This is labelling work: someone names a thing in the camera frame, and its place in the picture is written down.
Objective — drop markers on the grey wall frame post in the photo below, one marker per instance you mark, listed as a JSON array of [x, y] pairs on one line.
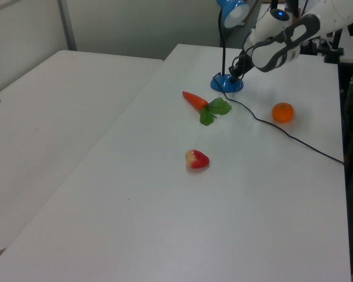
[[67, 26]]

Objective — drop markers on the orange mandarin fruit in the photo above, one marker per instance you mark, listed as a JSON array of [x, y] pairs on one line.
[[283, 112]]

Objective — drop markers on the red toy strawberry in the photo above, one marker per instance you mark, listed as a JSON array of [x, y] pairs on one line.
[[197, 160]]

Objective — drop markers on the blue desk lamp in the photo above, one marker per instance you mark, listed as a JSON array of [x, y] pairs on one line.
[[223, 83]]

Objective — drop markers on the black stand with clamp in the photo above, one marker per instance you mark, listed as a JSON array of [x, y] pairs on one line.
[[335, 50]]

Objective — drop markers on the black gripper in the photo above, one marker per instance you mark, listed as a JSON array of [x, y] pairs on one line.
[[243, 63]]

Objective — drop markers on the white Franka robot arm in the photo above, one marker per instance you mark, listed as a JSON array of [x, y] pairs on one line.
[[270, 55]]

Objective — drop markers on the orange toy carrot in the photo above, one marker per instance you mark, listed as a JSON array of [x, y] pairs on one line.
[[194, 99]]

